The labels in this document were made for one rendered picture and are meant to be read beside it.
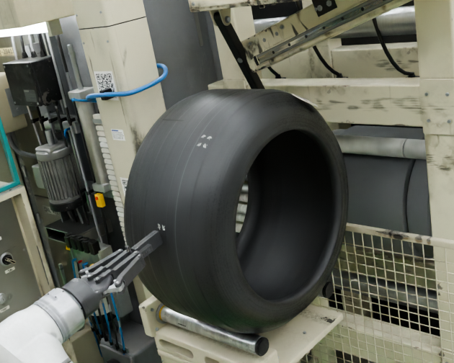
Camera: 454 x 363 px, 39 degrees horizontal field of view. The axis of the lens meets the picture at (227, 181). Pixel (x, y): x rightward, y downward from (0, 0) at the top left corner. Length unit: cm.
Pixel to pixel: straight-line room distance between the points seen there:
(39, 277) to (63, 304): 79
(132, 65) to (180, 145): 34
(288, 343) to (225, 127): 64
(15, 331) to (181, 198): 41
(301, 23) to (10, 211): 95
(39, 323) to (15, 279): 78
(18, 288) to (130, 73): 72
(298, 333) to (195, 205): 59
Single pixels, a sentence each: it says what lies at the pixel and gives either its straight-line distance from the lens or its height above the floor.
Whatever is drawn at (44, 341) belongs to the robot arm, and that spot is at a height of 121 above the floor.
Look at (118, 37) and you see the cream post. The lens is 162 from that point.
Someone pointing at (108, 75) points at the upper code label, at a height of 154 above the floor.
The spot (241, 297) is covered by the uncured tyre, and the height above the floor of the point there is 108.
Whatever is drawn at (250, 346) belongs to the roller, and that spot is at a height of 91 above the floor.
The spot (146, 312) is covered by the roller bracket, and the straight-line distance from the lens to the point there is 174.
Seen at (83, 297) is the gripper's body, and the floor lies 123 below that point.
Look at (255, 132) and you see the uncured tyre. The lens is 137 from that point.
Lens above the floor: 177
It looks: 19 degrees down
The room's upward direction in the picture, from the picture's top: 11 degrees counter-clockwise
